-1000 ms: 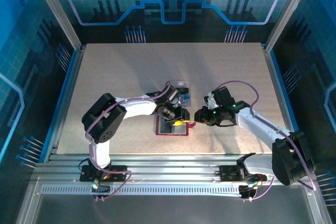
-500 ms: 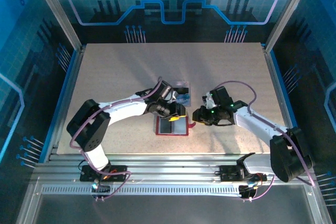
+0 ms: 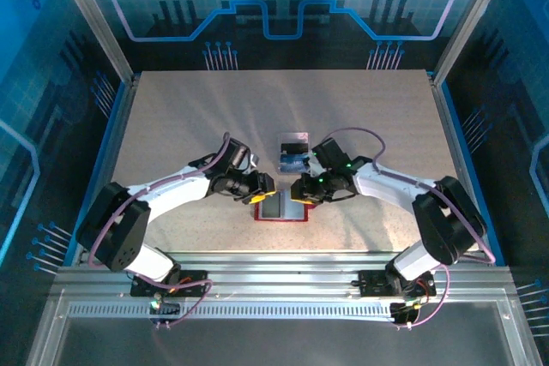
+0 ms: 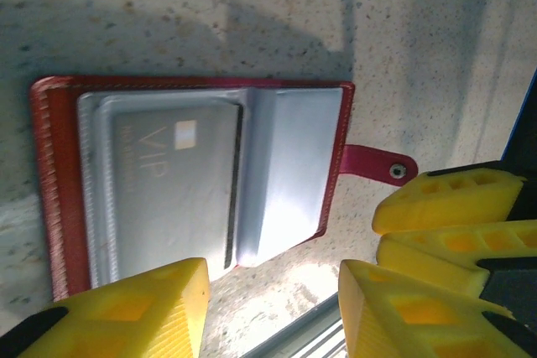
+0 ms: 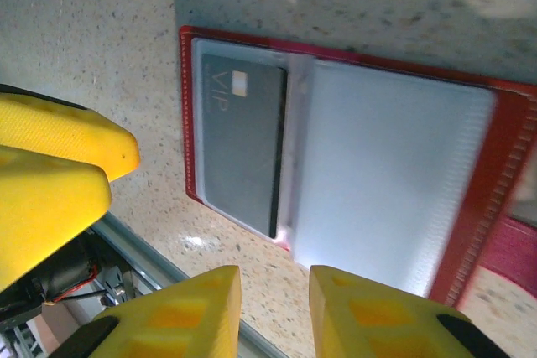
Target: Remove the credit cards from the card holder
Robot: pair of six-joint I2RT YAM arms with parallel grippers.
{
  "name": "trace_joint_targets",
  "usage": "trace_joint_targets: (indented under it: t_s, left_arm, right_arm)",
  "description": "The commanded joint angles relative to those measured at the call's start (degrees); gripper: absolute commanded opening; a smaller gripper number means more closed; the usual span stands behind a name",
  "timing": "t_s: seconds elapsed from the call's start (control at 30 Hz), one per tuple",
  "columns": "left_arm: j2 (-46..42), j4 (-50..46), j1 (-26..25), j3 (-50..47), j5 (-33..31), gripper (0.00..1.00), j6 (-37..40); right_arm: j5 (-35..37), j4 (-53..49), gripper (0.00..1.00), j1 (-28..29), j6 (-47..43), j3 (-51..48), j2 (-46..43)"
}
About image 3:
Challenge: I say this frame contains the red leather card holder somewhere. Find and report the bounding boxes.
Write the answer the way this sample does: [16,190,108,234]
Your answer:
[252,191,311,223]

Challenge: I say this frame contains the blue plastic card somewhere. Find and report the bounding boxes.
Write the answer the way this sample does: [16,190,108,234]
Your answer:
[278,153,311,173]

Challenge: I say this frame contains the black card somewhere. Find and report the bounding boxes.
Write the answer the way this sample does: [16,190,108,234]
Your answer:
[281,135,311,154]

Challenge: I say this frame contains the clear acrylic card stand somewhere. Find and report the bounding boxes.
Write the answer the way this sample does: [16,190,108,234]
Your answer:
[276,130,311,175]

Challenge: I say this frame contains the aluminium extrusion mounting rails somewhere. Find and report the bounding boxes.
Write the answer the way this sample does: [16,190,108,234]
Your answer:
[51,252,516,298]

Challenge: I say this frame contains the small black connector box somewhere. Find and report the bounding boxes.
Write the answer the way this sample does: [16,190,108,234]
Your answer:
[389,301,419,325]
[148,299,181,318]

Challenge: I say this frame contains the grey metal panel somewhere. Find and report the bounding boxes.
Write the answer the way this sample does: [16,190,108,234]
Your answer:
[25,292,544,366]

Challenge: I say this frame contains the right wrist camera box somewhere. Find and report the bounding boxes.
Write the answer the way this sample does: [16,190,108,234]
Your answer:
[308,137,353,175]

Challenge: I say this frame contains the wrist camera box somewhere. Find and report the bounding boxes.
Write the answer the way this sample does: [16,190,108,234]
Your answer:
[220,137,262,174]
[308,137,353,175]

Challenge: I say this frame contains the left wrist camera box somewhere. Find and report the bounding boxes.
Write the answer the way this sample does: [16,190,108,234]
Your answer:
[220,137,262,174]

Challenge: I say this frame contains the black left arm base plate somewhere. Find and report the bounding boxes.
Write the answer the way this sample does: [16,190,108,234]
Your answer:
[130,270,210,297]

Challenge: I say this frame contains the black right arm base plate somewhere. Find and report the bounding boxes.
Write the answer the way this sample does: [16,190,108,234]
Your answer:
[359,269,437,297]

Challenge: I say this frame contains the slotted grey cable duct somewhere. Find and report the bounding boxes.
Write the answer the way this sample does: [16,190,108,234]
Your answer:
[67,303,398,320]

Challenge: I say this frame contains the aluminium table side rail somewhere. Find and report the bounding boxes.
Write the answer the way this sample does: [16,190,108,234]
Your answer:
[79,74,142,255]
[428,69,494,267]

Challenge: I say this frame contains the aluminium frame post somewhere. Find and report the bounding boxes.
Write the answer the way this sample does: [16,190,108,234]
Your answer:
[47,0,136,84]
[431,0,519,87]

